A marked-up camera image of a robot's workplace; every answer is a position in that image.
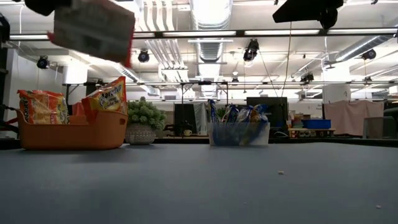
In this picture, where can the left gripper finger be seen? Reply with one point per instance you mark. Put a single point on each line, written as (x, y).
(46, 6)

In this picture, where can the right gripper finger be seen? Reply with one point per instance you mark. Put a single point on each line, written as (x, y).
(298, 12)

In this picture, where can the red beef ramen pack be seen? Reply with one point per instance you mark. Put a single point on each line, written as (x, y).
(93, 34)

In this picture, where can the orange chicken ramen pack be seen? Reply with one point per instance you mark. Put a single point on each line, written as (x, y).
(107, 98)
(42, 107)

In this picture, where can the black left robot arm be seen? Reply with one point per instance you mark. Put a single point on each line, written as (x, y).
(3, 29)

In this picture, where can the black ceiling spotlight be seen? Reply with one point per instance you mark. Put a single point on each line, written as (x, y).
(307, 77)
(143, 56)
(43, 62)
(369, 54)

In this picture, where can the white square column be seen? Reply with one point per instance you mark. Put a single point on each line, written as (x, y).
(335, 93)

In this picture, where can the black background monitor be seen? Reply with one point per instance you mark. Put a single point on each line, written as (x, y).
(276, 109)

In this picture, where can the beige cloth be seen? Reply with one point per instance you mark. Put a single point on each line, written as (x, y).
(354, 112)

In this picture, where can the red chair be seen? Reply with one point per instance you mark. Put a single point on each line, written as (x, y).
(77, 110)

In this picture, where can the stacked coloured bowls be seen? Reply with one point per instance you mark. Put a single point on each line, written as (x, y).
(297, 124)

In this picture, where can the blue storage bin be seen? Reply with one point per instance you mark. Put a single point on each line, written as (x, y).
(317, 124)

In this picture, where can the wooden shelf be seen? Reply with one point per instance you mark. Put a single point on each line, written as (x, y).
(311, 133)

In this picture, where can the small background plant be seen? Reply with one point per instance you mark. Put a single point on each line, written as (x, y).
(221, 112)

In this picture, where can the orange plastic bin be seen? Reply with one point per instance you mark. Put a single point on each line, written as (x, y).
(71, 135)

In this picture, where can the grey hanging cloth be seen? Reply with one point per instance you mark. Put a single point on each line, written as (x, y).
(200, 115)

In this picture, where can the green potted plant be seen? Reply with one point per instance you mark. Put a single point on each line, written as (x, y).
(143, 115)

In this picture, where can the clear plastic container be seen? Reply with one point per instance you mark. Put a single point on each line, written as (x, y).
(214, 141)

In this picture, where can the white mug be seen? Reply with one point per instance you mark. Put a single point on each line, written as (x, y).
(187, 132)

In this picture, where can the slanted silver ceiling duct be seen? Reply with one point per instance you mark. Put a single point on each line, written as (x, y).
(357, 49)

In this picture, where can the black overhead camera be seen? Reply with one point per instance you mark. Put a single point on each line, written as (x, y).
(251, 51)

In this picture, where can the ribbed silver ceiling duct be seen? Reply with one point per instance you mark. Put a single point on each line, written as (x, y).
(211, 49)

